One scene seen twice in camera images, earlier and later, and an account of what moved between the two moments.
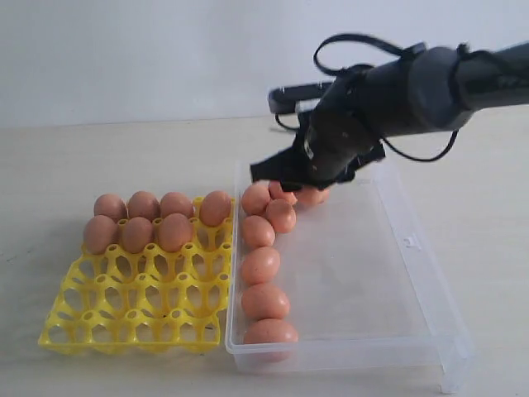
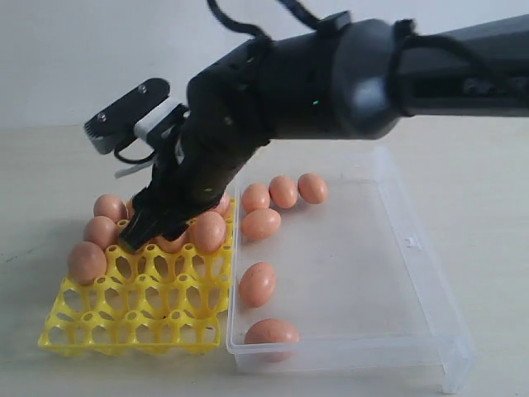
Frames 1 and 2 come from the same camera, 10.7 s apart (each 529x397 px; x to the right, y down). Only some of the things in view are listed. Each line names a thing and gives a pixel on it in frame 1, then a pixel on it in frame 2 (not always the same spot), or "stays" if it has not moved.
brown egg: (111, 206) stays
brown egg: (277, 193) stays
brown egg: (259, 265) -> (257, 284)
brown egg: (313, 197) -> (209, 231)
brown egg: (264, 300) -> (86, 262)
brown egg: (255, 199) stays
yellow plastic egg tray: (156, 301) stays
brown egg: (100, 231) stays
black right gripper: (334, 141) -> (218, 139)
